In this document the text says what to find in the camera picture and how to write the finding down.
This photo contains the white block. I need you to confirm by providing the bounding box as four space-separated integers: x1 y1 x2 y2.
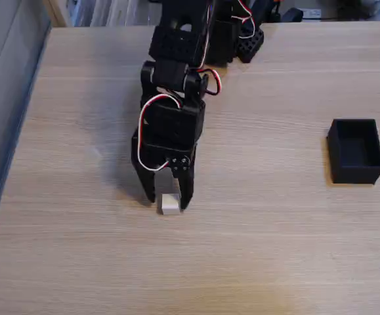
156 193 181 216

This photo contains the black open box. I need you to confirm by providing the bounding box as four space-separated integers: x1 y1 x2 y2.
326 118 380 185

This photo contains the dark blue object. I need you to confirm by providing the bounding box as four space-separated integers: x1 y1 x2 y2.
280 7 305 23

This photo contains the white red gripper cable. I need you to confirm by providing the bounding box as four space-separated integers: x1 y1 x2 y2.
137 94 182 172

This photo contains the white red arm cable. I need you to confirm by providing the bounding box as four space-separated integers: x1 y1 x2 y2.
236 0 257 37
196 68 222 96

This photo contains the light wooden frame board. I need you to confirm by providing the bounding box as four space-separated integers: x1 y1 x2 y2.
43 0 68 28

